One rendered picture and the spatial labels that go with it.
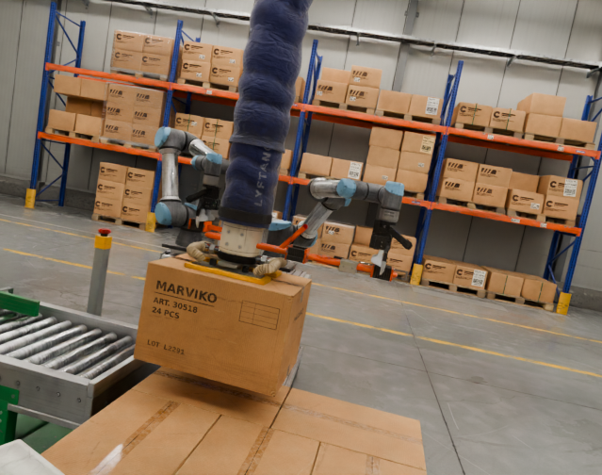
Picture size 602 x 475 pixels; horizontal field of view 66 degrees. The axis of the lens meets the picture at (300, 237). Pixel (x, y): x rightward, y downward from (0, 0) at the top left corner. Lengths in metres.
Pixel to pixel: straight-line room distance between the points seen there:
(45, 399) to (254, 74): 1.50
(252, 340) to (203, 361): 0.22
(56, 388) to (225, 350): 0.67
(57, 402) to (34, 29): 11.91
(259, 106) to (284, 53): 0.23
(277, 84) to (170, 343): 1.09
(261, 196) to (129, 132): 8.48
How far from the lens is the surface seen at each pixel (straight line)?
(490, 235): 10.78
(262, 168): 1.87
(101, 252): 2.86
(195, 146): 2.66
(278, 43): 1.92
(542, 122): 9.74
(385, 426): 2.16
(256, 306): 1.79
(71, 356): 2.40
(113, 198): 10.43
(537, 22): 11.52
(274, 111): 1.88
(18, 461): 0.85
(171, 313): 1.92
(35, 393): 2.18
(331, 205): 2.29
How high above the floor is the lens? 1.48
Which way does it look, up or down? 6 degrees down
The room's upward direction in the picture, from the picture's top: 10 degrees clockwise
